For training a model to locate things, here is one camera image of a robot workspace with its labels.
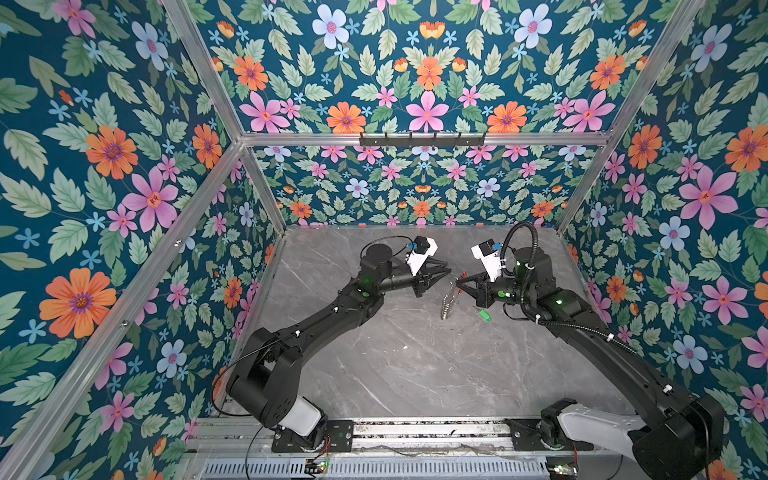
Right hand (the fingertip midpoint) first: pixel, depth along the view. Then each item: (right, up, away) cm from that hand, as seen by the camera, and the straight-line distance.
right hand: (459, 279), depth 73 cm
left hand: (-2, +4, -2) cm, 6 cm away
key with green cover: (+13, -14, +23) cm, 30 cm away
